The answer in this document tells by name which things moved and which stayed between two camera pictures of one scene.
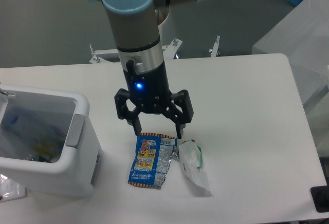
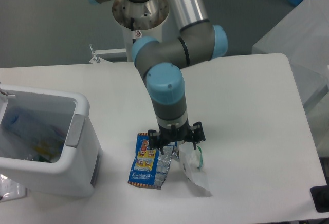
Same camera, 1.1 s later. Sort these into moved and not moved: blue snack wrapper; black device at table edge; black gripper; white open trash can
Moved: black gripper
Not moved: black device at table edge; white open trash can; blue snack wrapper
